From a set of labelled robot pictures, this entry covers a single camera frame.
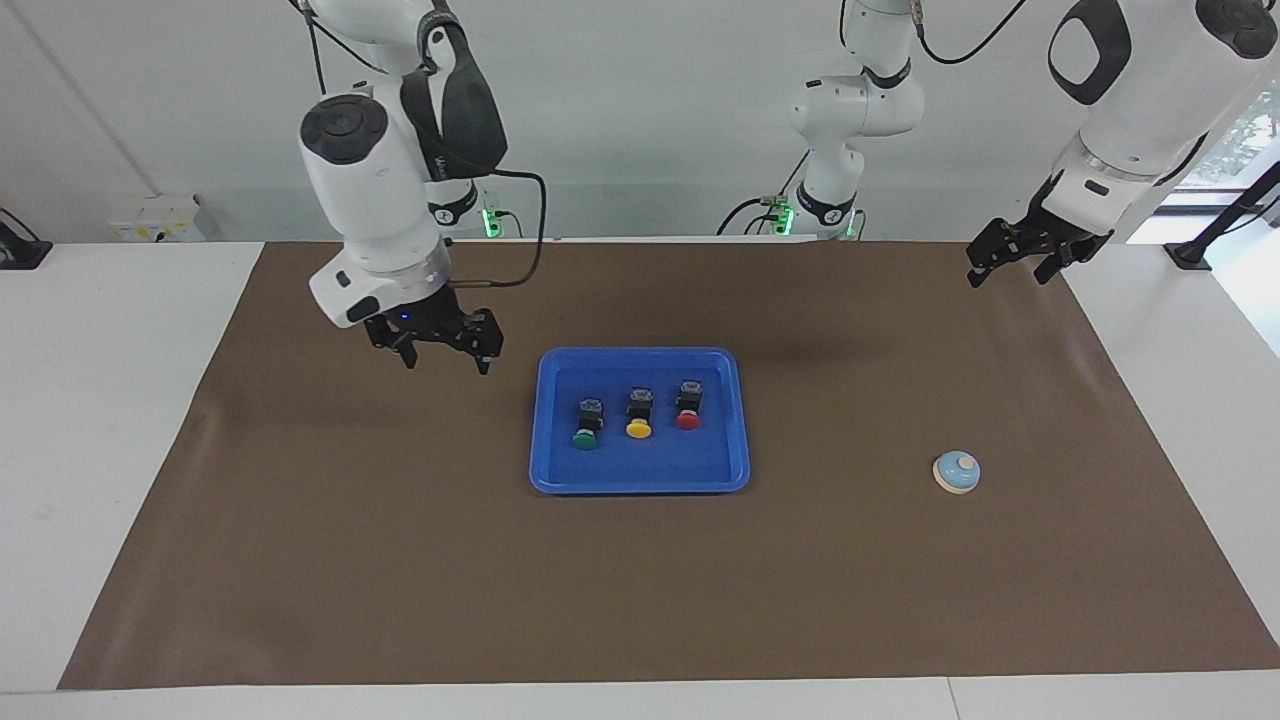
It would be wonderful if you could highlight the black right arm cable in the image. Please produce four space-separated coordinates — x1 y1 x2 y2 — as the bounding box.
440 165 548 292

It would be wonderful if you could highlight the window with green foliage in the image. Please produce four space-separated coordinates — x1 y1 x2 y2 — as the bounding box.
1178 85 1280 193

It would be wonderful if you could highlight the blue plastic tray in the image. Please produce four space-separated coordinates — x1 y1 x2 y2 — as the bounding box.
528 346 752 496

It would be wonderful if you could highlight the black clamp mount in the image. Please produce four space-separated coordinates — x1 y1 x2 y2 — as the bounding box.
0 207 53 271

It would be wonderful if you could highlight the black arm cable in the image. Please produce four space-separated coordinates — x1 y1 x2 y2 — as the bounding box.
915 0 1031 66
440 165 548 292

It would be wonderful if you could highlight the black base cable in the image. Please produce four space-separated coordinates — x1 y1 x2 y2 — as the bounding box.
716 150 813 238

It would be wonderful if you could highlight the black clamp stand with rod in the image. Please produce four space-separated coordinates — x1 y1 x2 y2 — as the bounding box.
1163 160 1280 272

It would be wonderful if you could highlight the green push button switch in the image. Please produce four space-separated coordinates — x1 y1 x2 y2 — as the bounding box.
571 397 607 451

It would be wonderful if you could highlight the light blue desk bell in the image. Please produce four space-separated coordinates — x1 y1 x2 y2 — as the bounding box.
932 450 982 496

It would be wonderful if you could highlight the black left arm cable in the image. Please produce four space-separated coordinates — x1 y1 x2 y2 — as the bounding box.
915 0 1031 66

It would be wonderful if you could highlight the brown table mat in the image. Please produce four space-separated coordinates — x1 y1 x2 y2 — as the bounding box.
57 240 1280 691

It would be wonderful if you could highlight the white wall power box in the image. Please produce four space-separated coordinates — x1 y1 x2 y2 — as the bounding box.
108 195 216 243

